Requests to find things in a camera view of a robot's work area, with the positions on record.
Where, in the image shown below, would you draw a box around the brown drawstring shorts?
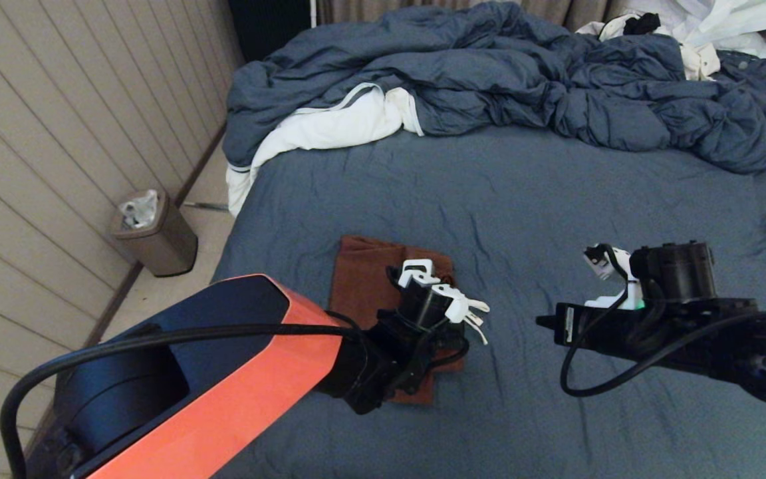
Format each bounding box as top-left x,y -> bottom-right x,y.
328,235 -> 490,405

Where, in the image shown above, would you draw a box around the blue bed sheet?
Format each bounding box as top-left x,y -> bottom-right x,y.
146,123 -> 766,479

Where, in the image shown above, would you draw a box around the cream buttoned shirt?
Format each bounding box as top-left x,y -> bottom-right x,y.
576,13 -> 721,82

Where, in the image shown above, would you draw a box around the blue denim garment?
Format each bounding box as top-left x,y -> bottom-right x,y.
715,50 -> 766,100

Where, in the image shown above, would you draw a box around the small black garment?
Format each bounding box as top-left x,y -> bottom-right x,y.
622,13 -> 662,35

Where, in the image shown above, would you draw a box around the crumpled blue duvet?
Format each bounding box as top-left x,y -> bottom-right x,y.
223,1 -> 766,175

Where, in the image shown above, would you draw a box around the white crumpled garment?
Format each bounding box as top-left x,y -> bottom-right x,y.
622,0 -> 766,59

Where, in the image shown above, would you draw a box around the brown trash bin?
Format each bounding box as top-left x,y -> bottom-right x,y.
108,189 -> 199,278

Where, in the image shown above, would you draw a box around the clear plastic bin bag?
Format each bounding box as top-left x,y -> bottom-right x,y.
119,190 -> 160,230

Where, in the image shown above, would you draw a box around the beige curtain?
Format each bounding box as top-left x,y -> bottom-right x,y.
317,0 -> 626,33

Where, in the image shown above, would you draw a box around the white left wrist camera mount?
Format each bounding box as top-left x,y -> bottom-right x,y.
386,259 -> 470,323

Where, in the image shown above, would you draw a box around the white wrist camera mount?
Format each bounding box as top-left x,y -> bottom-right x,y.
386,259 -> 470,323
584,243 -> 644,311

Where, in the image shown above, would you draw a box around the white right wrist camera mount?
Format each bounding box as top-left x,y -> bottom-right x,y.
584,243 -> 644,311

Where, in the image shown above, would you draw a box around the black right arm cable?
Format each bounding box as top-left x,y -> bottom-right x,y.
559,263 -> 766,398

